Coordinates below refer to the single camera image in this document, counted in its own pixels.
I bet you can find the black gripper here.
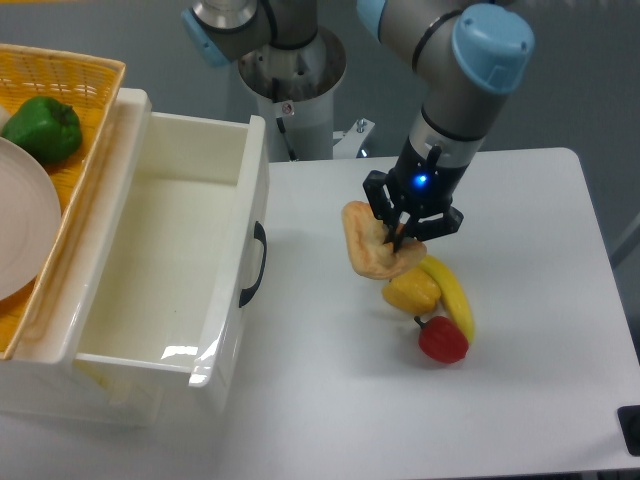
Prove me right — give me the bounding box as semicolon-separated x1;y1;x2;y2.
363;141;464;252

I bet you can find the triangle bread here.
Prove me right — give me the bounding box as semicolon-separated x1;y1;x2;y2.
341;201;427;280

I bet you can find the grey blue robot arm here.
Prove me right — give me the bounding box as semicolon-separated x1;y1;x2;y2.
181;1;535;248

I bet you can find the white upper drawer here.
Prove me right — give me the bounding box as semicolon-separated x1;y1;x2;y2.
63;112;270;391

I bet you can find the white drawer cabinet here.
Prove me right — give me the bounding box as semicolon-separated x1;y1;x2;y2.
0;88;271;427

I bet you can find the yellow bell pepper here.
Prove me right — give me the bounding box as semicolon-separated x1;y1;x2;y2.
382;267;441;316

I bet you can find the yellow banana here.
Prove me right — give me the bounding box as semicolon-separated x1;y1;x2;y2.
419;255;475;344

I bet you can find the red bell pepper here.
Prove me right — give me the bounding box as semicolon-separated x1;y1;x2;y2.
414;316;469;364

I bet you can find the black object at table edge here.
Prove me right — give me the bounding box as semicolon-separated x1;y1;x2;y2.
617;405;640;457

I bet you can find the yellow woven basket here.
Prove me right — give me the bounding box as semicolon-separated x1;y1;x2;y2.
1;44;126;360

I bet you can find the green bell pepper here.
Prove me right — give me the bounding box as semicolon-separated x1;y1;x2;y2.
1;96;83;166

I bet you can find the beige plate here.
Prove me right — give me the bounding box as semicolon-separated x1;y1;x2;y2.
1;139;61;299

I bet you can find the white table bracket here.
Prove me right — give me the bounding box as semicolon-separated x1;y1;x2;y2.
333;118;376;159

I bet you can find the black drawer handle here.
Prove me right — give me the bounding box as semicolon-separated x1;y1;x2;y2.
239;220;268;308

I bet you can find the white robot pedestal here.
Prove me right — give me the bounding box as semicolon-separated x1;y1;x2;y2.
238;26;346;162

